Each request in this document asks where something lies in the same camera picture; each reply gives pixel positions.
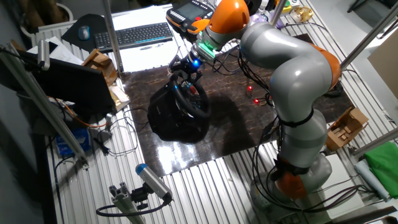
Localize short aluminium profile stub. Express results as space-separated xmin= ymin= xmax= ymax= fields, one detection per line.
xmin=108 ymin=182 xmax=147 ymax=224

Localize open cardboard box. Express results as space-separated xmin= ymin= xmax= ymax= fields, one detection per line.
xmin=81 ymin=48 xmax=119 ymax=87

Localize flat brown cardboard sheet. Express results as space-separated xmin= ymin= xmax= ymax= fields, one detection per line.
xmin=368 ymin=29 xmax=398 ymax=100

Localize upright aluminium frame post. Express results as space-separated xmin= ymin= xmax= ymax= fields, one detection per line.
xmin=99 ymin=0 xmax=124 ymax=74

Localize loose white paper sheets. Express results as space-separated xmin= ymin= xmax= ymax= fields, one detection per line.
xmin=26 ymin=36 xmax=85 ymax=66

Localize white paper roll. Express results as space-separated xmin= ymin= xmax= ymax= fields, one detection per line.
xmin=354 ymin=159 xmax=391 ymax=203

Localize black camera ball mount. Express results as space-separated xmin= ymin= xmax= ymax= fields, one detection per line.
xmin=130 ymin=183 xmax=152 ymax=211

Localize black camera cable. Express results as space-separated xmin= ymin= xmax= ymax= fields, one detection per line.
xmin=95 ymin=198 xmax=170 ymax=218

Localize round silver post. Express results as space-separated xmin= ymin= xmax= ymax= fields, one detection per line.
xmin=269 ymin=0 xmax=287 ymax=26

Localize grey blue computer mouse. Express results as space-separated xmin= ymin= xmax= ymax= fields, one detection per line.
xmin=77 ymin=25 xmax=91 ymax=41

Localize orange black teach pendant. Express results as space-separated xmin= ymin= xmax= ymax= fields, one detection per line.
xmin=165 ymin=0 xmax=215 ymax=35

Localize shiny gold object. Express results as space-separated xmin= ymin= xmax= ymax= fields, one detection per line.
xmin=289 ymin=6 xmax=314 ymax=24

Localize white round chair frame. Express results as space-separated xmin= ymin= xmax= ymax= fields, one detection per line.
xmin=19 ymin=2 xmax=75 ymax=40

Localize large white paper sheet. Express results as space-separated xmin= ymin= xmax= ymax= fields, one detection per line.
xmin=111 ymin=4 xmax=193 ymax=73

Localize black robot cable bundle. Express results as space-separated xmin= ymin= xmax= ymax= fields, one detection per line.
xmin=211 ymin=18 xmax=374 ymax=215

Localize black Logitech wheel base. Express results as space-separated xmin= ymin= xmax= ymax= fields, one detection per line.
xmin=147 ymin=85 xmax=211 ymax=144

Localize dark metal bar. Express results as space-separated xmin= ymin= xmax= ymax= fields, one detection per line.
xmin=326 ymin=205 xmax=398 ymax=224

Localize thin black cable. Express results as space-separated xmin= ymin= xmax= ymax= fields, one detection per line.
xmin=93 ymin=107 xmax=150 ymax=156

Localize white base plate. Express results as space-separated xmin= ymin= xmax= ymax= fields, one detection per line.
xmin=323 ymin=154 xmax=365 ymax=220

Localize green cloth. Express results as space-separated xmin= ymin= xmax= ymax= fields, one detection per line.
xmin=363 ymin=141 xmax=398 ymax=200

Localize orange cable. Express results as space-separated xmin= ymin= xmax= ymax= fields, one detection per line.
xmin=46 ymin=96 xmax=108 ymax=129

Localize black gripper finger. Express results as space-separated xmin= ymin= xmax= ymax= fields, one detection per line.
xmin=169 ymin=60 xmax=181 ymax=82
xmin=186 ymin=70 xmax=203 ymax=83

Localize silver cylindrical webcam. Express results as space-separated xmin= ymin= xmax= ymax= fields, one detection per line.
xmin=37 ymin=39 xmax=51 ymax=72

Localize silver camera with blue cap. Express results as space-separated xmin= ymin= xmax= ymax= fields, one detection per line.
xmin=135 ymin=163 xmax=174 ymax=202

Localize yellow green button box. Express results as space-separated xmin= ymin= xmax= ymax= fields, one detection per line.
xmin=275 ymin=0 xmax=293 ymax=14

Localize green wrist adapter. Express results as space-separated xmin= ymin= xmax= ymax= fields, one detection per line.
xmin=194 ymin=39 xmax=218 ymax=60

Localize blue cardboard box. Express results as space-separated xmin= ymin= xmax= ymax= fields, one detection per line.
xmin=55 ymin=128 xmax=91 ymax=158

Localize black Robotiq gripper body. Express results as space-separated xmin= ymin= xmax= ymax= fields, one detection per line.
xmin=178 ymin=55 xmax=202 ymax=75

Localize dark brown marble mat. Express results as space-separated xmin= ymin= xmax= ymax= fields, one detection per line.
xmin=119 ymin=32 xmax=357 ymax=178

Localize black gaming steering wheel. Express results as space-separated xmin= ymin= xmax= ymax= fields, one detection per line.
xmin=167 ymin=73 xmax=212 ymax=119

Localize black computer keyboard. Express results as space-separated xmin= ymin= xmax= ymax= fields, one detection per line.
xmin=93 ymin=21 xmax=174 ymax=54

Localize black mouse pad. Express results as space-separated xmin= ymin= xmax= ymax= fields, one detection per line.
xmin=60 ymin=14 xmax=108 ymax=54

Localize white gold packet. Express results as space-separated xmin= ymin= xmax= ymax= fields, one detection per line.
xmin=108 ymin=84 xmax=131 ymax=113

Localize long aluminium frame beam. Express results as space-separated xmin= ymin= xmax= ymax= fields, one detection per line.
xmin=351 ymin=127 xmax=398 ymax=158
xmin=0 ymin=43 xmax=90 ymax=169
xmin=340 ymin=1 xmax=398 ymax=71

